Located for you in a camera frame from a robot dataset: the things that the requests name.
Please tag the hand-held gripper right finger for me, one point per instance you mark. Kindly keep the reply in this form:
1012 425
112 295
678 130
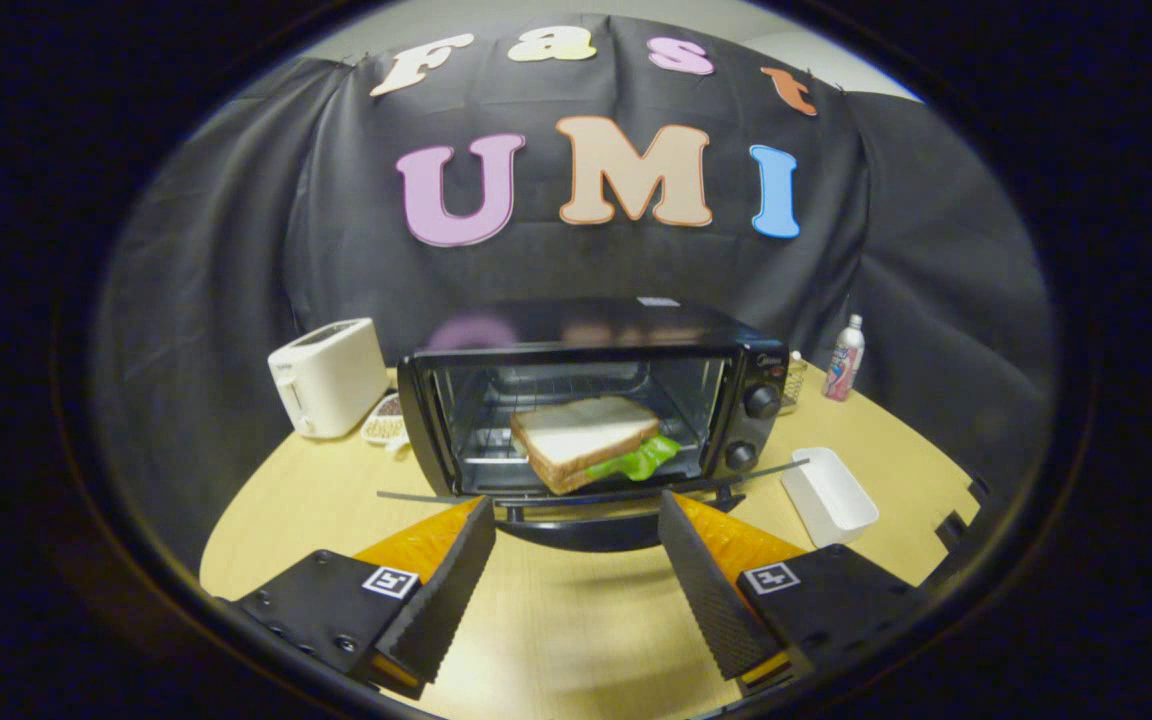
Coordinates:
701 585

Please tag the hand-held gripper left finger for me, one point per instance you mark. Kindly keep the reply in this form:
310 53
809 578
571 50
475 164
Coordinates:
451 585

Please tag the white bread lettuce sandwich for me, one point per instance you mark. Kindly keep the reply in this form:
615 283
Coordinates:
581 435

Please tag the black toaster oven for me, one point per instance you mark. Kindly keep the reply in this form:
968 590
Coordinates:
586 325

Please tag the white pop-up toaster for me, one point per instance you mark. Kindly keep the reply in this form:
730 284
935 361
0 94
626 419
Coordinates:
331 375

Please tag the white rectangular plastic tray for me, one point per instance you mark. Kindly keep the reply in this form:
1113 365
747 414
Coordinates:
831 495

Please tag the small patterned dish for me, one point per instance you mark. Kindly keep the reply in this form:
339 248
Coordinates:
386 420

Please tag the clear glass jar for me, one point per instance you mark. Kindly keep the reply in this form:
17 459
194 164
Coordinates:
794 385

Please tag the black table clamp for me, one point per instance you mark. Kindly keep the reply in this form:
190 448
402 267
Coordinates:
950 530
977 492

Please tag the pink label drink bottle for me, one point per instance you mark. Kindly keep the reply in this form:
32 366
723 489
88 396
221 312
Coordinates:
844 362

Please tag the black backdrop cloth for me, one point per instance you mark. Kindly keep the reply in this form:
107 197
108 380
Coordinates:
216 250

